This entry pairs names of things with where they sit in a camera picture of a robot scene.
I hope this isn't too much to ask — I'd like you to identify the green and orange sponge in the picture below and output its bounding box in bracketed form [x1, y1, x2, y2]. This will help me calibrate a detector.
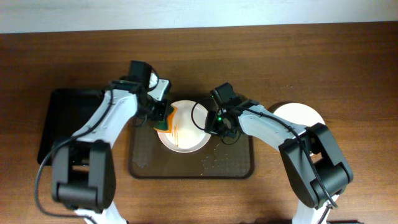
[154, 105, 177, 133]

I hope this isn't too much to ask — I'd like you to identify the cream white plate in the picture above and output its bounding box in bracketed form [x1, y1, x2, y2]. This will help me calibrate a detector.
[157, 100, 211, 153]

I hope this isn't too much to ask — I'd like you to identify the pale green plate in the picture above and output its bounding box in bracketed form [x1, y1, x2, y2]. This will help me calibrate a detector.
[273, 103, 325, 126]

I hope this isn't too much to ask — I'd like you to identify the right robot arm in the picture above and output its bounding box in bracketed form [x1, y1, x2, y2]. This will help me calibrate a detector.
[204, 83, 354, 223]

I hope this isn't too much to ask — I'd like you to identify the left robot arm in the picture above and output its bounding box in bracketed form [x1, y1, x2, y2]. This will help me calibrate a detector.
[49, 60, 174, 223]

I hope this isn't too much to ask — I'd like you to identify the brown serving tray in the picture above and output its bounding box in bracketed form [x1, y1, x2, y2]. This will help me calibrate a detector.
[127, 118, 254, 179]

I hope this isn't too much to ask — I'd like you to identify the black plastic tray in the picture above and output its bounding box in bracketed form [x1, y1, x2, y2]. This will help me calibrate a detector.
[37, 88, 104, 164]

